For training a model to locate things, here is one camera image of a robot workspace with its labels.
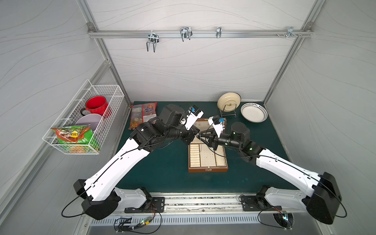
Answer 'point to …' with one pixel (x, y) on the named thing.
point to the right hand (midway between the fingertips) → (198, 134)
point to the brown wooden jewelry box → (203, 158)
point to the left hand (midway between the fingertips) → (198, 130)
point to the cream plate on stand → (229, 102)
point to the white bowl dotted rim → (254, 112)
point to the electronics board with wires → (122, 224)
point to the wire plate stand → (229, 109)
